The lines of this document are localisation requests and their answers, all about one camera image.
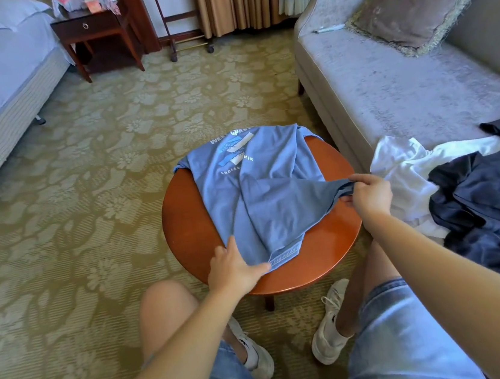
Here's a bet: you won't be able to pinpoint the white sneaker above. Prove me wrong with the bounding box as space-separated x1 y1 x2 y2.
225 312 277 379
303 276 361 368

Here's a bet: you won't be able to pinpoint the person's left forearm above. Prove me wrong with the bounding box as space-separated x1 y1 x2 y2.
82 278 261 379

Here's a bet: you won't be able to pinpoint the grey velvet chaise sofa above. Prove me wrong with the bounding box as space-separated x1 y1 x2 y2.
286 0 500 181

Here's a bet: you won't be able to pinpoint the pile of clothes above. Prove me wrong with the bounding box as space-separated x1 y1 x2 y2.
365 113 500 317

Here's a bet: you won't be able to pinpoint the dark wooden wall panel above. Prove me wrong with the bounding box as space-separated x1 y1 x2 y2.
113 0 163 59

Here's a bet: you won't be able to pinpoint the person's right forearm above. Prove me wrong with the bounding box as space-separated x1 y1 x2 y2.
362 197 500 379

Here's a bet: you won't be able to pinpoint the small white flat object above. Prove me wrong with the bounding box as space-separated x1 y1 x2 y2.
314 23 348 35

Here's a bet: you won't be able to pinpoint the blue denim shorts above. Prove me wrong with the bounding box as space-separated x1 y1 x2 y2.
187 269 488 379

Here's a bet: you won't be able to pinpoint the round wooden table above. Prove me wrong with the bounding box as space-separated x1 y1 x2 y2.
153 124 374 323

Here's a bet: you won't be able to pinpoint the person's right hand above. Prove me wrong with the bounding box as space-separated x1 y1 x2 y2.
348 169 397 226

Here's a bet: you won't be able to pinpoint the dark wooden nightstand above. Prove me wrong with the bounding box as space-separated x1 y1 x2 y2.
49 5 148 87

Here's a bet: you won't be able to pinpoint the light blue printed T-shirt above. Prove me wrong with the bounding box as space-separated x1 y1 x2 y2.
169 115 366 282

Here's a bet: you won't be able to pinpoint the black valet stand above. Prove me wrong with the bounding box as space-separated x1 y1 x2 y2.
149 0 217 65

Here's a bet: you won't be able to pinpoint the person's left hand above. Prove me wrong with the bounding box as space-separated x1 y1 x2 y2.
202 231 275 302

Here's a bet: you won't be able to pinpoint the person's right leg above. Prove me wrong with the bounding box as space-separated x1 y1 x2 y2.
328 237 409 341

